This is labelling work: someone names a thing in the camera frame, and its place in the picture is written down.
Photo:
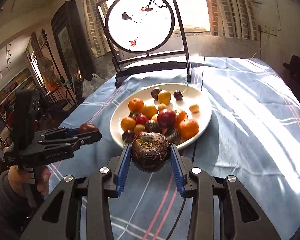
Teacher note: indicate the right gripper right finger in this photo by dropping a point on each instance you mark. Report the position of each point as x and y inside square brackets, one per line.
[240, 215]

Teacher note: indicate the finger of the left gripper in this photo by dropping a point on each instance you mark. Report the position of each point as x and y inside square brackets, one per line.
[60, 132]
[84, 138]

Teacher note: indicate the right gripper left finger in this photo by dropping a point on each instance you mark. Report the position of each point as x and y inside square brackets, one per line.
[59, 217]

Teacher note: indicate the dark plum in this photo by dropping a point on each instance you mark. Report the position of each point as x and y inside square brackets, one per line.
[87, 127]

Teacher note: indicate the dark cherry with stem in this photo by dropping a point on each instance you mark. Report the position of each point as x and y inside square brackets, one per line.
[128, 137]

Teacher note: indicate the large front orange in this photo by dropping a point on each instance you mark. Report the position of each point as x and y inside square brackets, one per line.
[128, 124]

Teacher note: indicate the wrinkled passion fruit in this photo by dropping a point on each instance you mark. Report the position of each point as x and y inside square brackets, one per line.
[152, 126]
[150, 151]
[173, 136]

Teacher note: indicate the small red tomato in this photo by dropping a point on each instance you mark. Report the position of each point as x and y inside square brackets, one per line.
[139, 133]

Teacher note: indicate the large front mandarin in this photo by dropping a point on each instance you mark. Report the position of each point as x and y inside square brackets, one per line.
[188, 129]

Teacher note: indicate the green-brown round fruit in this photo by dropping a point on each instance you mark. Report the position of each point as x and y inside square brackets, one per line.
[139, 128]

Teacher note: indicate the small orange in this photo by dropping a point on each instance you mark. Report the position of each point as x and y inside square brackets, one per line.
[154, 117]

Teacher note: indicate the small yellow kumquat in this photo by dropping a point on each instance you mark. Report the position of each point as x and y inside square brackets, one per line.
[194, 108]

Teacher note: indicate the forearm in grey sleeve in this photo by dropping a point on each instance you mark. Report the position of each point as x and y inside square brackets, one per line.
[13, 209]

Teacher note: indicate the left hand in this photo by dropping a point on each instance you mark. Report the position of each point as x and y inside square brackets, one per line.
[17, 178]

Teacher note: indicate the plastic bag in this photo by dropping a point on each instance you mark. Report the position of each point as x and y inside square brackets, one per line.
[89, 87]

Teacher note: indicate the white oval plate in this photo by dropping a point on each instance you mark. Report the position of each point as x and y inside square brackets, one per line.
[166, 107]

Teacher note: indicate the blue striped tablecloth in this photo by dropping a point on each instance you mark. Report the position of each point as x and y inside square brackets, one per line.
[252, 133]

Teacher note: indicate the dark framed mirror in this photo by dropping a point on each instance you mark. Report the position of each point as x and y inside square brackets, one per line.
[71, 43]

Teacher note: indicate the round painted screen on stand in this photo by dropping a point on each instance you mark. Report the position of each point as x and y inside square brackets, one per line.
[136, 29]

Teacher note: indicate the left curtain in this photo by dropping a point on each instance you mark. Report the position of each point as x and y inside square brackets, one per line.
[98, 43]

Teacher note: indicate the curtain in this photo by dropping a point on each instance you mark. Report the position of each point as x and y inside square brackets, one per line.
[98, 43]
[232, 19]

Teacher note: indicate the right curtain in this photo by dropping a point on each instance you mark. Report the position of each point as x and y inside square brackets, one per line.
[232, 19]

